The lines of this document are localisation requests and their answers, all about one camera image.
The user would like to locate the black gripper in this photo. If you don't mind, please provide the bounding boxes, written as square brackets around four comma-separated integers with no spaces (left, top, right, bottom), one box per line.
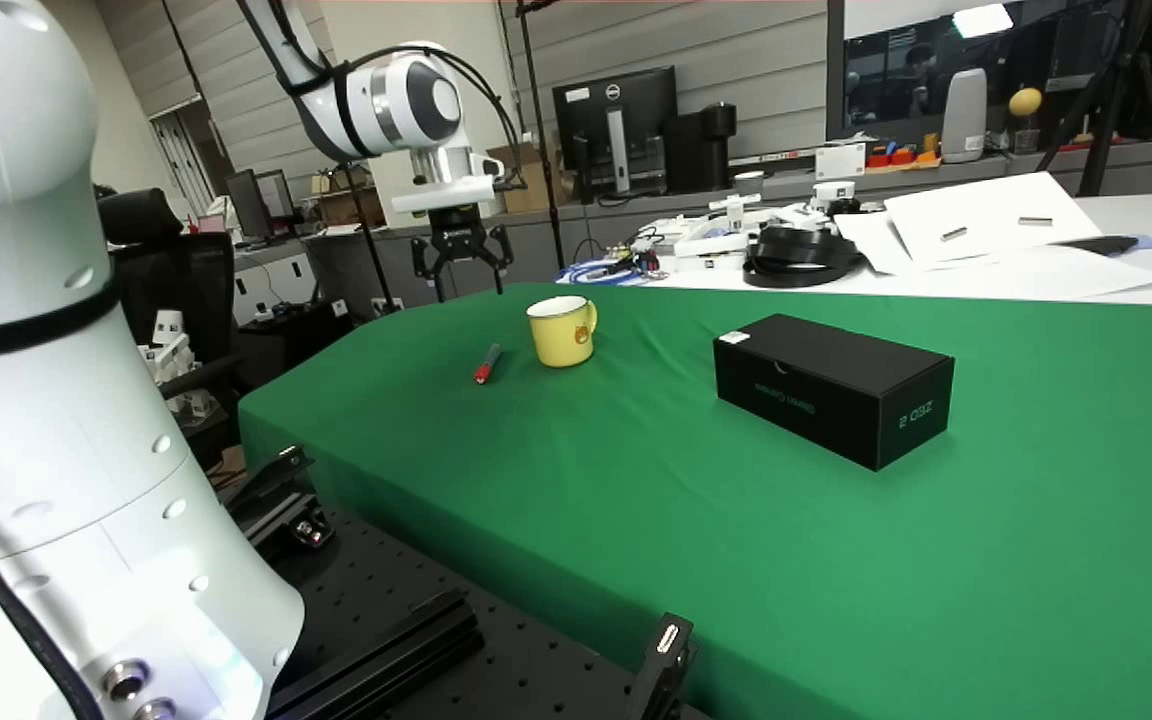
[414,204,516,306]

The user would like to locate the red capped grey marker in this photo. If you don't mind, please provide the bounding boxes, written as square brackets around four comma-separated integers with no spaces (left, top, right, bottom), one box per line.
[473,340,510,394]

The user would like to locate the yellow enamel mug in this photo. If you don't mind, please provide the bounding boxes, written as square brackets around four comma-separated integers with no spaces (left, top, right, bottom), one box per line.
[524,292,606,372]

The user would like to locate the brown cardboard box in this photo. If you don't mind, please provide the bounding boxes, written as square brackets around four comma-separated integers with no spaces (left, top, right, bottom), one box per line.
[485,138,557,225]

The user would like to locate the grey cabinet counter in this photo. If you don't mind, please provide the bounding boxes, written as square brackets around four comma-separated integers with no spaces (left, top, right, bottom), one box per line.
[233,143,1090,324]

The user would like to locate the black slanted stand pole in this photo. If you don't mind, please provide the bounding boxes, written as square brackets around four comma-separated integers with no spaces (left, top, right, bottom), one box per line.
[510,0,567,288]

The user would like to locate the black Dell monitor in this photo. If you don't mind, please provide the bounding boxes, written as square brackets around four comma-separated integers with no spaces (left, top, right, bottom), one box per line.
[552,63,684,204]

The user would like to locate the white electronics clutter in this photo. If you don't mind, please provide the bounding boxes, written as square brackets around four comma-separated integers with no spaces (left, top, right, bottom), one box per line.
[627,193,849,271]

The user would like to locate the black desktop computer case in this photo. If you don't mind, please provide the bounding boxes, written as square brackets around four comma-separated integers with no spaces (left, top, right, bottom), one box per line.
[666,99,742,196]

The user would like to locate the small white figurine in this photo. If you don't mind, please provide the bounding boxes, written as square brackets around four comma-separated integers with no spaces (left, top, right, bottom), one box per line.
[143,309,205,384]

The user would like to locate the black rectangular cardboard box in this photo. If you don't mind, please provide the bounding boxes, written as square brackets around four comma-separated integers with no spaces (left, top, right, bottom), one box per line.
[713,312,961,475]

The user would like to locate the small white box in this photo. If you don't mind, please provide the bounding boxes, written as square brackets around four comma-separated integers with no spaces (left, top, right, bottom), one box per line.
[812,142,872,184]

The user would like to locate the black optical breadboard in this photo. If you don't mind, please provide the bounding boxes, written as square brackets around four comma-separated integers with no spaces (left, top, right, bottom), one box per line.
[220,435,742,720]

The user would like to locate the orange small items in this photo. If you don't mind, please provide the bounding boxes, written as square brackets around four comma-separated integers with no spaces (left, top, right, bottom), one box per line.
[863,132,943,171]

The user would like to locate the dark window screen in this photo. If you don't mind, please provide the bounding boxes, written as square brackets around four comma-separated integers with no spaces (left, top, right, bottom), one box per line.
[829,0,1152,143]

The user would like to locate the green tablecloth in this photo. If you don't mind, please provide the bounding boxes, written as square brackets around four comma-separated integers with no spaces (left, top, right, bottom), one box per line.
[238,280,1152,720]

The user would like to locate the white upright speaker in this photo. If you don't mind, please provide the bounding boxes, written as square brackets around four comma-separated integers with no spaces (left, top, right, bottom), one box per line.
[939,63,993,165]

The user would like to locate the white paper sheets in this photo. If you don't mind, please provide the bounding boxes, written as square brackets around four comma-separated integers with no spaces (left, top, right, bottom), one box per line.
[851,169,1152,300]

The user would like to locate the yellow ball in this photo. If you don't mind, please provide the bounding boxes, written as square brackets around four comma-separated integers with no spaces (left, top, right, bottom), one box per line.
[1003,85,1047,124]

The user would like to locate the flat black phone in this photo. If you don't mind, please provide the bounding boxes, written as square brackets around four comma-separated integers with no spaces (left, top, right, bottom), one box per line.
[1052,234,1150,262]

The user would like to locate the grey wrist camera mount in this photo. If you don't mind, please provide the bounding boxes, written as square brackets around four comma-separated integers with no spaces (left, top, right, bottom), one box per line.
[389,182,504,225]

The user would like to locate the blue white cable bundle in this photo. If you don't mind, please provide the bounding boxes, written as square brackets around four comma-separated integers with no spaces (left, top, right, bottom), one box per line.
[557,251,670,292]

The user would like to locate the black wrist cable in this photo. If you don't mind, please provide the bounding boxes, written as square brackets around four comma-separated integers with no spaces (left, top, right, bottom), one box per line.
[374,36,532,175]

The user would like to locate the coiled black cable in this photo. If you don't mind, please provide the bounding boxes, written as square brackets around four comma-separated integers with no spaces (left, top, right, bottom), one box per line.
[742,218,867,292]

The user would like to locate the black arm base cable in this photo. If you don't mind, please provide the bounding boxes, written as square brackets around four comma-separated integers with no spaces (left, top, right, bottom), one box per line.
[0,475,110,720]

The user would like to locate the black camera tripod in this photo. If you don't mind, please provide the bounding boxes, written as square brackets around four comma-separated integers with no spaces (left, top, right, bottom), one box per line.
[1040,0,1152,196]

